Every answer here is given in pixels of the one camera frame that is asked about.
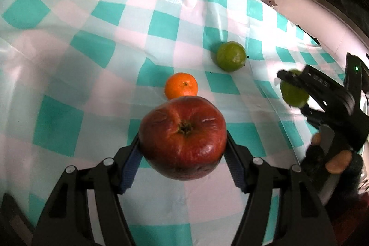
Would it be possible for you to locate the person's right hand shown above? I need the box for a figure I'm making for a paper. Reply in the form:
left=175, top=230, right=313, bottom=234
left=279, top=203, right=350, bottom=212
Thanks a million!
left=301, top=132, right=365, bottom=202

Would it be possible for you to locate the teal white checked tablecloth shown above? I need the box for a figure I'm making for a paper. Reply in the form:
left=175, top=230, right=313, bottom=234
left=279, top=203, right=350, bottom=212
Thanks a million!
left=0, top=0, right=351, bottom=246

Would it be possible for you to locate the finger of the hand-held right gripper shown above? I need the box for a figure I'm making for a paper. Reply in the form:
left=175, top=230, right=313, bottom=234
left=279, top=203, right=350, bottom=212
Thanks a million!
left=276, top=65, right=351, bottom=106
left=300, top=106, right=333, bottom=129

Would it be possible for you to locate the orange mandarin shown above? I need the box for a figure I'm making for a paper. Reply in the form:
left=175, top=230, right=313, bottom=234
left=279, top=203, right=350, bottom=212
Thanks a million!
left=164, top=72, right=199, bottom=100

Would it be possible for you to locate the green lime with stem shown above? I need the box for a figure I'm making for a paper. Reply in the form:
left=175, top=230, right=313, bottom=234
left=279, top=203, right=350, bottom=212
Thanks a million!
left=216, top=41, right=247, bottom=72

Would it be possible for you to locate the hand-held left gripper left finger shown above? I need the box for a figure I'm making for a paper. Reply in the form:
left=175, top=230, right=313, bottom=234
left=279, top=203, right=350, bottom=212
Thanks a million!
left=31, top=132, right=143, bottom=246

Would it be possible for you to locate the dark red apple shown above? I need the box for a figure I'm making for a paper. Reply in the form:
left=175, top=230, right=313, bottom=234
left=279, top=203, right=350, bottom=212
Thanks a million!
left=139, top=96, right=228, bottom=181

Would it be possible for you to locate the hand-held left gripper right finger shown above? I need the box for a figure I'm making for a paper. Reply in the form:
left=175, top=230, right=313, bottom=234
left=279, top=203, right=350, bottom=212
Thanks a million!
left=223, top=131, right=338, bottom=246

